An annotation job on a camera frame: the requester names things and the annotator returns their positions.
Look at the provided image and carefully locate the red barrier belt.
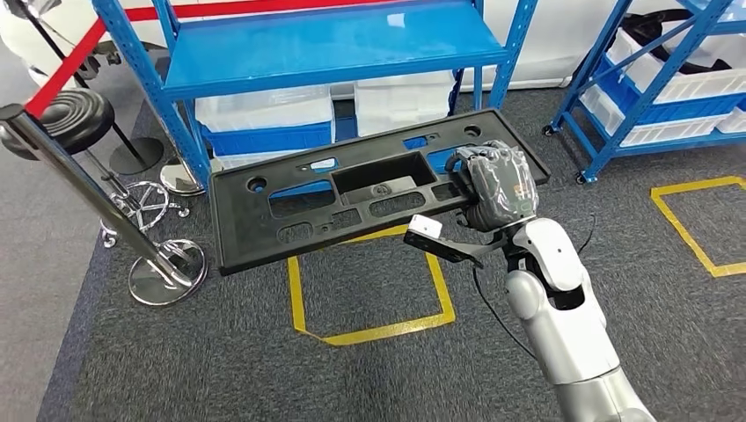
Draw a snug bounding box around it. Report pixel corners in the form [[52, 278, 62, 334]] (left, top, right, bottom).
[[24, 17, 111, 120], [122, 0, 409, 23]]

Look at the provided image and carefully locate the black stanchion post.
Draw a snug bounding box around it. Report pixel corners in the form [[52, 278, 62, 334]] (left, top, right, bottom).
[[3, 0, 165, 177]]

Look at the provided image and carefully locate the clear plastic storage bin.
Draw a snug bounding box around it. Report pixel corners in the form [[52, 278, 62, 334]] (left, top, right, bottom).
[[194, 85, 336, 134], [212, 148, 307, 171], [354, 70, 457, 139], [605, 29, 746, 105], [580, 87, 729, 148]]

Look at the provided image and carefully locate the black stool with chrome base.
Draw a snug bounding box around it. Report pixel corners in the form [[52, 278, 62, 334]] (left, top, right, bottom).
[[35, 87, 193, 251]]

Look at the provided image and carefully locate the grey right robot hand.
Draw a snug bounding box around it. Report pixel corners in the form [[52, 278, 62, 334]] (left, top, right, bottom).
[[445, 139, 540, 234]]

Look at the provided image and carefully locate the blue metal shelf rack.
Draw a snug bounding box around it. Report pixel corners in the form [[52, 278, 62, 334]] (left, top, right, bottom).
[[542, 0, 746, 186], [91, 0, 540, 189]]

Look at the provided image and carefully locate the black camera cable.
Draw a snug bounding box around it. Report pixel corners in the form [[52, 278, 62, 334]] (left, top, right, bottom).
[[471, 265, 538, 360]]

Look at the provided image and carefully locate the black plastic plate frame part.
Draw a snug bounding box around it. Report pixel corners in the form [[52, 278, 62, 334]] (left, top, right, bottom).
[[208, 107, 552, 277]]

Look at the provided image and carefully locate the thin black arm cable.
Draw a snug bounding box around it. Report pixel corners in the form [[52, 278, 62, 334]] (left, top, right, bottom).
[[576, 212, 598, 254]]

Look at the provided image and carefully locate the white car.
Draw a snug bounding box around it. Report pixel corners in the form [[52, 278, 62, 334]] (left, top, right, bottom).
[[0, 0, 680, 93]]

